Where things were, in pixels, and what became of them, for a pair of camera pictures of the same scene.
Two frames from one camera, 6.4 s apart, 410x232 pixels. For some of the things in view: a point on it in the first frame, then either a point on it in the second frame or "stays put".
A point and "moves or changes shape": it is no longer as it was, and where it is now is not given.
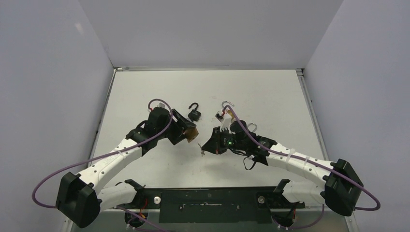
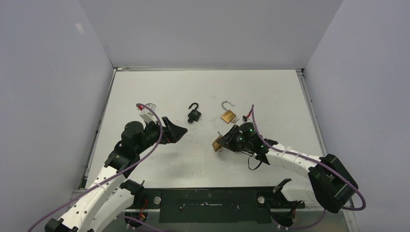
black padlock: [195, 114] stays put
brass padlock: [191, 133] moves or changes shape
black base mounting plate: [214, 206] stays put
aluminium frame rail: [159, 68] stays put
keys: [202, 152] moves or changes shape
